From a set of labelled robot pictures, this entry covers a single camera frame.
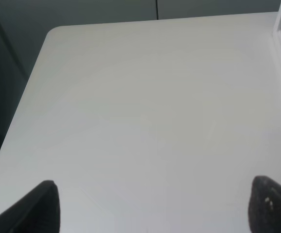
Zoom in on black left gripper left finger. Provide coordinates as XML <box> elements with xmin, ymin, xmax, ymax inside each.
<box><xmin>0</xmin><ymin>180</ymin><xmax>60</xmax><ymax>233</ymax></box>

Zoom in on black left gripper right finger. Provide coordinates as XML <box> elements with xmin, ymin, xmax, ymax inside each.
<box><xmin>248</xmin><ymin>176</ymin><xmax>281</xmax><ymax>233</ymax></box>

